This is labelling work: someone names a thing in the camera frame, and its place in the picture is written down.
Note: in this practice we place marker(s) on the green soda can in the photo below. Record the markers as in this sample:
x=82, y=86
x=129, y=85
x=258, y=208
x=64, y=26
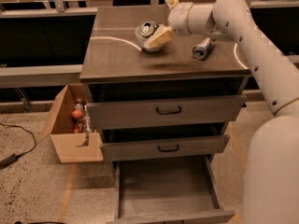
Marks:
x=148, y=27

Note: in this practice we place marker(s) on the grey metal drawer cabinet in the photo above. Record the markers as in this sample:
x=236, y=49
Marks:
x=116, y=69

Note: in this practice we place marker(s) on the middle grey drawer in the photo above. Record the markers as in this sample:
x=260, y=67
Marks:
x=165, y=148

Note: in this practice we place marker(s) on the bottom open grey drawer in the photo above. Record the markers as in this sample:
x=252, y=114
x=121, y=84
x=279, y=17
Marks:
x=179, y=190

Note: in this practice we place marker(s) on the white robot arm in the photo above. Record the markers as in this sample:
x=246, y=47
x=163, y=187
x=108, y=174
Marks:
x=271, y=182

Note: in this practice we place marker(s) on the white ceramic bowl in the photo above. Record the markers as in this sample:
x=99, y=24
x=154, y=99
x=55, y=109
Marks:
x=141, y=40

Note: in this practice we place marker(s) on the blue silver energy drink can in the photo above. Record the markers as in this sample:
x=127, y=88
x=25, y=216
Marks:
x=201, y=50

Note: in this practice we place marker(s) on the grey metal rail frame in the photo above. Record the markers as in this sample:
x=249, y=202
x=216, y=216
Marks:
x=30, y=74

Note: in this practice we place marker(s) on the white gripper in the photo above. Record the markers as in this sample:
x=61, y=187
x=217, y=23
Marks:
x=178, y=19

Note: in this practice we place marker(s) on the open cardboard box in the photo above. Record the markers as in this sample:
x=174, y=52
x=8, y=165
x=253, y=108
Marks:
x=59, y=126

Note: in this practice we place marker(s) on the top grey drawer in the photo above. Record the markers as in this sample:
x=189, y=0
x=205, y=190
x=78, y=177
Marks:
x=164, y=112

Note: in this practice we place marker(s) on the orange fruit in box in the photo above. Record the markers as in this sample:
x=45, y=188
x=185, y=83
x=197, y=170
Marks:
x=77, y=114

